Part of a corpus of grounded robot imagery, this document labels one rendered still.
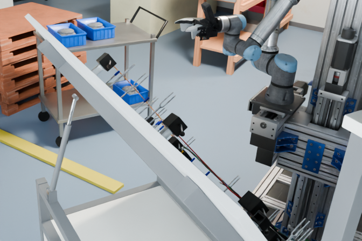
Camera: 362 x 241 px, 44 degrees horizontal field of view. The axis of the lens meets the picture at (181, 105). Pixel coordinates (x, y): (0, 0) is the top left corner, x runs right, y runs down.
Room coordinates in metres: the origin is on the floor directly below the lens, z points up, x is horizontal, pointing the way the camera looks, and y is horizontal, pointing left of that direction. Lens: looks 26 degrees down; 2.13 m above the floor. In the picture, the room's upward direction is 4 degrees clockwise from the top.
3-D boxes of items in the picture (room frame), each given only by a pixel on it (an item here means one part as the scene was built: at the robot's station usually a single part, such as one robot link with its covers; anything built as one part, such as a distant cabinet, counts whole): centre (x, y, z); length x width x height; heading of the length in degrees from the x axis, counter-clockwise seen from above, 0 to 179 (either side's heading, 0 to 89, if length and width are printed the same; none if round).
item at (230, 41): (2.07, -0.23, 1.46); 0.11 x 0.08 x 0.11; 36
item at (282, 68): (2.13, -0.51, 1.33); 0.13 x 0.12 x 0.14; 36
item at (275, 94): (2.13, -0.51, 1.21); 0.15 x 0.15 x 0.10
